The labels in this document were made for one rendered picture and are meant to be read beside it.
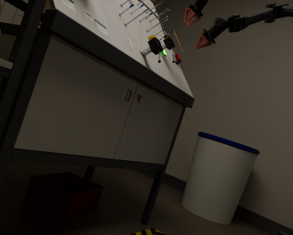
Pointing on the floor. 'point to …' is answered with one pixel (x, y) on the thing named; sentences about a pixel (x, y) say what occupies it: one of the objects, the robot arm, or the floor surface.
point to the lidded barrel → (217, 177)
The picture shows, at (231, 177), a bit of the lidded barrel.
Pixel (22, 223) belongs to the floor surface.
